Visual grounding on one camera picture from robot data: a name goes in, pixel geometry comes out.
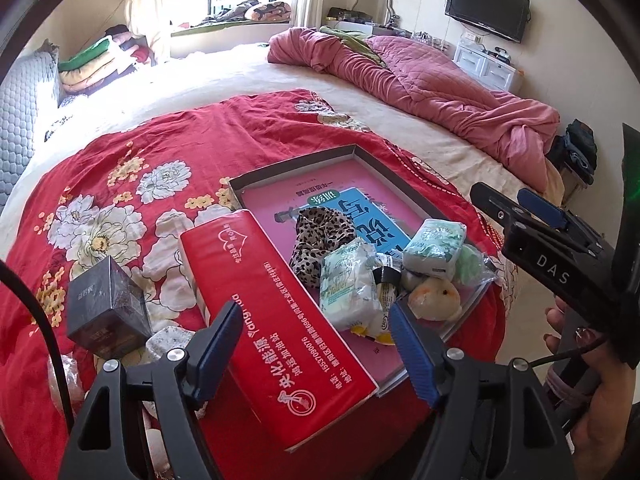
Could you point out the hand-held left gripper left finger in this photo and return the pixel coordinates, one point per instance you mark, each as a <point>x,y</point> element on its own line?
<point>220,340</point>

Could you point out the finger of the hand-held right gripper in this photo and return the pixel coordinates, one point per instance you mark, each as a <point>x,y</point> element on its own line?
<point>542,207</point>
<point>495,205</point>

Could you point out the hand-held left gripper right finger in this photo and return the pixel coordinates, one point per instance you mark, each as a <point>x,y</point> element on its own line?
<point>412,355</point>

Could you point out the yellow snack packet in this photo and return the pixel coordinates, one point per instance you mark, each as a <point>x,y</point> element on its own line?
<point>372,334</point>

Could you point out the beige plush toy orange cheeks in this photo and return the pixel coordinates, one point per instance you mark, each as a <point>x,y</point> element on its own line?
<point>435,300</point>

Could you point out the green puff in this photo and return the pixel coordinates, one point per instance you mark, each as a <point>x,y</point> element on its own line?
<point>470,267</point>

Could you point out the small white tissue packet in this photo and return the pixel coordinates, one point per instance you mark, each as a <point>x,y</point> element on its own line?
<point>432,247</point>

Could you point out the large white tissue packet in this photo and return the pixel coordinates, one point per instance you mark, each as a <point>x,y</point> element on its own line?
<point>347,285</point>

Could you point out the leopard print cloth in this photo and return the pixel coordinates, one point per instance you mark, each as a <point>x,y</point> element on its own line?
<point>320,240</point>

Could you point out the grey shallow box pink bottom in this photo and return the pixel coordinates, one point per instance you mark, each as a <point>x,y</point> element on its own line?
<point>280,195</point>

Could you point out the pink puff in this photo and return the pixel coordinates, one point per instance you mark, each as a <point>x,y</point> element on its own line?
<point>65,380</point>

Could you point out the person's right hand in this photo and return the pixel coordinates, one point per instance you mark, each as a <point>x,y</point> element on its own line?
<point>607,400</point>

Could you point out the pile of dark clothes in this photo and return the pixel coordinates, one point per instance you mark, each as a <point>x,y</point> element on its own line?
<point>575,150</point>

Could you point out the dark square gift box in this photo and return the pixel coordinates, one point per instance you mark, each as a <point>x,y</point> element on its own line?
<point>107,305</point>

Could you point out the pink quilt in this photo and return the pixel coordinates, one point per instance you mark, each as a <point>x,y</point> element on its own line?
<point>425,90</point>

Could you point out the white drawer cabinet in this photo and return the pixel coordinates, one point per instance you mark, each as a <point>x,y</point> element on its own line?
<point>487,67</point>

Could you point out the black flat television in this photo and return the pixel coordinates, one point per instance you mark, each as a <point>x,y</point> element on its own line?
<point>487,7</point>

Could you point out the red floral blanket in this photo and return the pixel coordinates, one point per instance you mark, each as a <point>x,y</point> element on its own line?
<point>200,130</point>

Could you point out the green cloth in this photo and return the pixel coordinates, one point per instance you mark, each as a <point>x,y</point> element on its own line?
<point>352,42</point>

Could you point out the cluttered dressing table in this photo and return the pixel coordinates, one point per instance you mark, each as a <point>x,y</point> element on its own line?
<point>360,22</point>

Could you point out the curvy vanity mirror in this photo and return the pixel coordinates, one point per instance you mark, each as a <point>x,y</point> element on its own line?
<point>375,2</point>

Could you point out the bed with cream sheet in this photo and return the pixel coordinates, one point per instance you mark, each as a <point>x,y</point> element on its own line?
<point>225,75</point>

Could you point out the grey quilted headboard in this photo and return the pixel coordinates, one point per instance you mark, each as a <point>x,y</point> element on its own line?
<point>25,120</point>

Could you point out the patterned pillow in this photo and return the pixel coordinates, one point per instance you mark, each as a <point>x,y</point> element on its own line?
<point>267,11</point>

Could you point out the stack of folded blankets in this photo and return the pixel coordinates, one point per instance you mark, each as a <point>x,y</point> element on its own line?
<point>100,62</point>

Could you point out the dark crumpled clothes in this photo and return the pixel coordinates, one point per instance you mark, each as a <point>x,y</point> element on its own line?
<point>225,16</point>

